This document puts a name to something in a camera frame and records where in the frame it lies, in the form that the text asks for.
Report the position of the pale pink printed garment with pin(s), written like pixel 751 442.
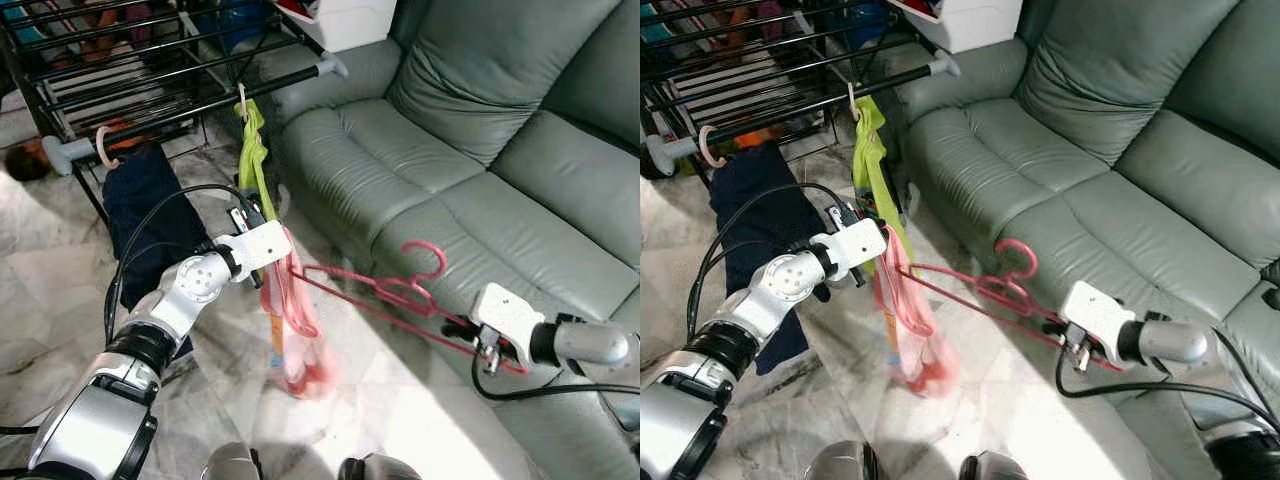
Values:
pixel 920 350
pixel 300 350

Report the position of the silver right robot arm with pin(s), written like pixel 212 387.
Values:
pixel 1175 342
pixel 595 345

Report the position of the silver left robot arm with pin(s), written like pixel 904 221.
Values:
pixel 680 430
pixel 100 420

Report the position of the pale pink hanger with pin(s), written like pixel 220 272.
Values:
pixel 702 148
pixel 241 100
pixel 99 148
pixel 852 100

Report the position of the lime green printed shirt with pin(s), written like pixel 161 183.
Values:
pixel 253 160
pixel 870 160

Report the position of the navy blue fleece garment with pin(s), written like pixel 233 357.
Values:
pixel 150 220
pixel 760 220

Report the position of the grey-green leather sofa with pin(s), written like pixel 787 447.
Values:
pixel 1080 200
pixel 450 200

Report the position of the grey right robot leg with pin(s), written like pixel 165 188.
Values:
pixel 385 470
pixel 995 470

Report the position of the grey robot leg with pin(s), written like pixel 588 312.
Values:
pixel 385 470
pixel 995 470
pixel 840 465
pixel 230 465

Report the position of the black metal drying rack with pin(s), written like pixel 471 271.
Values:
pixel 68 155
pixel 665 155

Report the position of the white storage box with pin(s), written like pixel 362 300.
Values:
pixel 975 25
pixel 350 25

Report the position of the grey left robot leg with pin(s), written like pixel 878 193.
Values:
pixel 230 465
pixel 840 465

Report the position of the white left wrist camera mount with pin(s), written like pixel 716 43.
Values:
pixel 850 245
pixel 258 248

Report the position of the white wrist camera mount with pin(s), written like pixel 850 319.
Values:
pixel 850 245
pixel 505 315
pixel 1095 312
pixel 258 248

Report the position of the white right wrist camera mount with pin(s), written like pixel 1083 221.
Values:
pixel 505 315
pixel 1095 312

